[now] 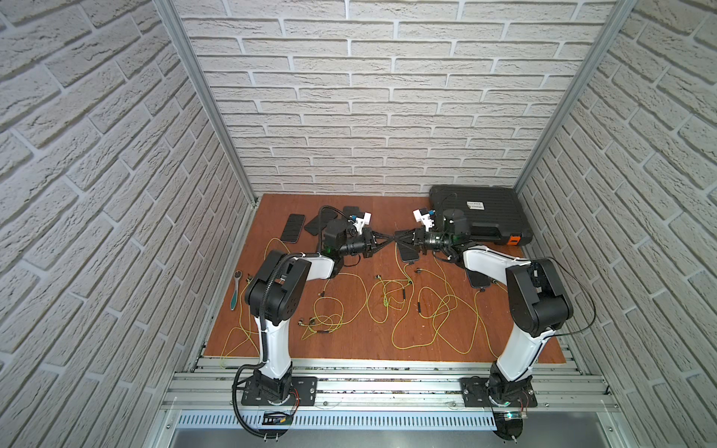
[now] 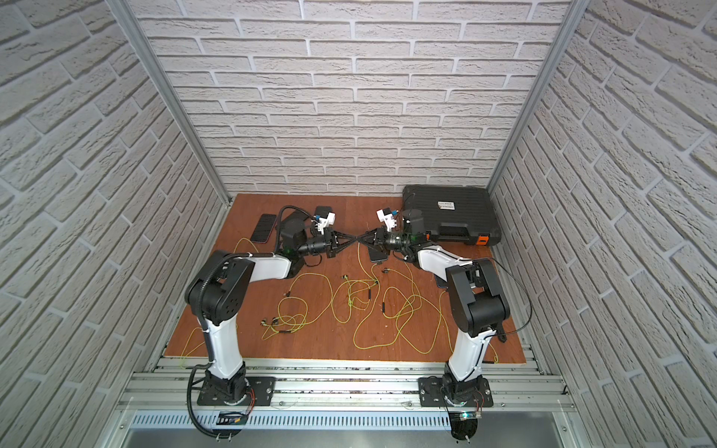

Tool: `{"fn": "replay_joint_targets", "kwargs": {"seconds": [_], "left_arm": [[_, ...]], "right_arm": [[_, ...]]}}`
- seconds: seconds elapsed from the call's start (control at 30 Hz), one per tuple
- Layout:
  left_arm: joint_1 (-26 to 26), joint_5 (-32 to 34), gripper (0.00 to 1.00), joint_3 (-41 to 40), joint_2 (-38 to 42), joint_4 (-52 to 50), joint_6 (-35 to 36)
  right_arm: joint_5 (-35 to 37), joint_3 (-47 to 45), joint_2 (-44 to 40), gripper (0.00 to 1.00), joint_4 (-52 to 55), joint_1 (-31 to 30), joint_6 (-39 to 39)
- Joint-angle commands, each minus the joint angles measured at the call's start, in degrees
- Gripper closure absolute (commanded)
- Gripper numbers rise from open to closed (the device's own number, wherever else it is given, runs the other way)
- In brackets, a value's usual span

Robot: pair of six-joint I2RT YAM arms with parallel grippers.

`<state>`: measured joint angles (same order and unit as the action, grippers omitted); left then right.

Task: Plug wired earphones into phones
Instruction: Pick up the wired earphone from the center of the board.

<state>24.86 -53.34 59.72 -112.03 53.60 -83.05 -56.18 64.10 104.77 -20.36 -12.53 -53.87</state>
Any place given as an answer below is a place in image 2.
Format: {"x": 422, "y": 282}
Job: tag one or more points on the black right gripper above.
{"x": 380, "y": 234}

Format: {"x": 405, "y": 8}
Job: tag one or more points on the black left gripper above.
{"x": 331, "y": 243}

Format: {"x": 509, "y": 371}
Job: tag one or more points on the dark phone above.
{"x": 377, "y": 256}

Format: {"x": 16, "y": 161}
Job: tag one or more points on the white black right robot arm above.
{"x": 477, "y": 305}

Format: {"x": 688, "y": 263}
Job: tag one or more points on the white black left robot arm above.
{"x": 217, "y": 293}

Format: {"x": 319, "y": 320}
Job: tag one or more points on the black phone far left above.
{"x": 264, "y": 228}

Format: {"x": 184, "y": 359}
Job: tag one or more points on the black plastic tool case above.
{"x": 451, "y": 214}

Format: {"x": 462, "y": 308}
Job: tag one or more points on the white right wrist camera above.
{"x": 388, "y": 218}

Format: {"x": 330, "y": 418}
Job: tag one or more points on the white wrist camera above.
{"x": 388, "y": 218}
{"x": 321, "y": 223}

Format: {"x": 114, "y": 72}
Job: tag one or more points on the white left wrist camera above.
{"x": 321, "y": 223}

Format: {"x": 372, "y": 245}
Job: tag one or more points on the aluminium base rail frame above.
{"x": 332, "y": 403}

